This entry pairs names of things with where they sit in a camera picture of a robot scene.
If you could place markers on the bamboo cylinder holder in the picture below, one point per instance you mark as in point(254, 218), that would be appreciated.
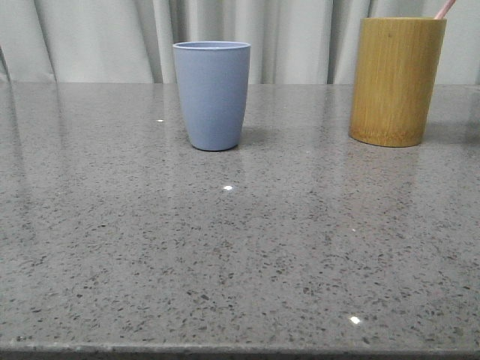
point(394, 79)

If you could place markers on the pink chopstick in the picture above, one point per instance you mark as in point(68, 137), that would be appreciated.
point(444, 9)

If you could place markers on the blue plastic cup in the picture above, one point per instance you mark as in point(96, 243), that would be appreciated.
point(212, 78)

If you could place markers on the grey white curtain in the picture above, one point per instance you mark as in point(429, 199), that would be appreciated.
point(292, 42)

